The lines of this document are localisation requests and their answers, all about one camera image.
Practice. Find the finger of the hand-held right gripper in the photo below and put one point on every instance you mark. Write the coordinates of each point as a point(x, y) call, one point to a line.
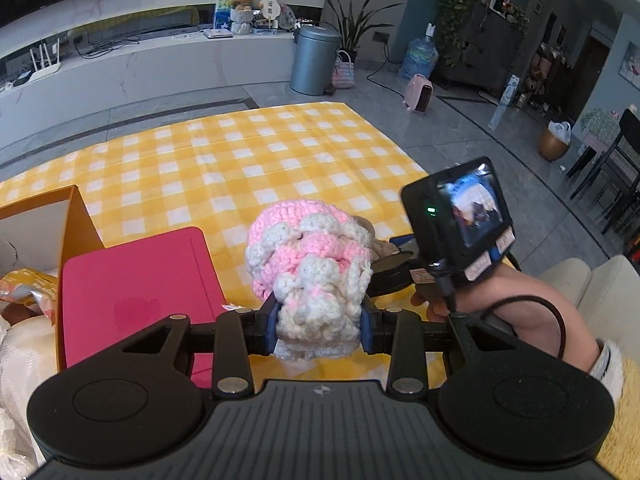
point(402, 241)

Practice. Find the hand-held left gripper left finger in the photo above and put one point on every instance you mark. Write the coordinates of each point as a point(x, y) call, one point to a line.
point(272, 325)

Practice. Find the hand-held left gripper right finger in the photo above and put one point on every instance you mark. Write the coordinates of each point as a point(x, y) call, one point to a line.
point(366, 327)

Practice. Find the brown plush toy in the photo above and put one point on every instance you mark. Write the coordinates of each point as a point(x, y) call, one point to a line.
point(380, 250)

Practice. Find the pink white knitted hat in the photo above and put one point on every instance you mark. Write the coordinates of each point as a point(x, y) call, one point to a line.
point(310, 260)

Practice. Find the orange cardboard box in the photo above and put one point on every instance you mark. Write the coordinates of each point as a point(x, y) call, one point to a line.
point(82, 230)

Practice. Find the snack packet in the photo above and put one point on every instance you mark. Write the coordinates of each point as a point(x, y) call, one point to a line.
point(25, 285)

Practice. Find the person's right hand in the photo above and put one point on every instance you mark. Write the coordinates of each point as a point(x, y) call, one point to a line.
point(510, 300)

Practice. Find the pink heater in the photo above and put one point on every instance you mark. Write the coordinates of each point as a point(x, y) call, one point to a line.
point(419, 94)

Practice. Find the long clear packaged item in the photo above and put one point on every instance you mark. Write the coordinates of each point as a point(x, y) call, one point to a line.
point(502, 102)

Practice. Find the golden pot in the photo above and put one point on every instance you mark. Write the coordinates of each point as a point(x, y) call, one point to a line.
point(552, 147)

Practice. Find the white plastic bag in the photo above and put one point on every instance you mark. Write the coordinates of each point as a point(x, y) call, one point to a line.
point(560, 131)

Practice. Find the blue water bottle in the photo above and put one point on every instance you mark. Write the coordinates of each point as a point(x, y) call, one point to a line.
point(419, 57)

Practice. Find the woven basket bag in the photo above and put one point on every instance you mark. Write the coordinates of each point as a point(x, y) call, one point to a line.
point(344, 72)

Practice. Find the yellow checked tablecloth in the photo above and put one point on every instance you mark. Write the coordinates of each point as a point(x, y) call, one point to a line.
point(225, 160)

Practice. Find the dark storage cabinet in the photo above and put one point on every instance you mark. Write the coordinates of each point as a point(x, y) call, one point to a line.
point(485, 50)

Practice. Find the cream sofa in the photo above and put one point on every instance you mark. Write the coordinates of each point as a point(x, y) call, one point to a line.
point(600, 280)

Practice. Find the grey blue trash can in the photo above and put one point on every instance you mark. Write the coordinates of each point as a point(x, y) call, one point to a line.
point(314, 60)

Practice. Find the black dining chair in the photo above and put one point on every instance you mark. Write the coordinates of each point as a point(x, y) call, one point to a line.
point(615, 170)

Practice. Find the table with green cloth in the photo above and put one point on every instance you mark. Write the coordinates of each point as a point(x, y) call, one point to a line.
point(600, 125)

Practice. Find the long leaf potted plant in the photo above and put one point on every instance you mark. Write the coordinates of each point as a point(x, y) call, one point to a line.
point(355, 25)

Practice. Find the white paddle fan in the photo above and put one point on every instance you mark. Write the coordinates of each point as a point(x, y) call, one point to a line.
point(271, 10)

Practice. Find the white tablet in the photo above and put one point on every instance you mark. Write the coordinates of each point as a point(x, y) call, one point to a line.
point(217, 33)

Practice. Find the teddy bear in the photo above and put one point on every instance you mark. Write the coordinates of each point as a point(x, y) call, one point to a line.
point(243, 7)

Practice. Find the white marble television cabinet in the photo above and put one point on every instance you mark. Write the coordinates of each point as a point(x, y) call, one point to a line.
point(150, 70)

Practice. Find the green picture board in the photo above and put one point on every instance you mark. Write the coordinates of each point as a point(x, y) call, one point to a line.
point(222, 5)

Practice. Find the white router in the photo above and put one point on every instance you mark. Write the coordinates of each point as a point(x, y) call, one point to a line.
point(45, 72)

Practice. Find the wall socket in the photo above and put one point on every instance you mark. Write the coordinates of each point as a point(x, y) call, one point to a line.
point(382, 36)

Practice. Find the pastel wall art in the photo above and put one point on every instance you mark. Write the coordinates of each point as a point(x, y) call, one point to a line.
point(631, 62)

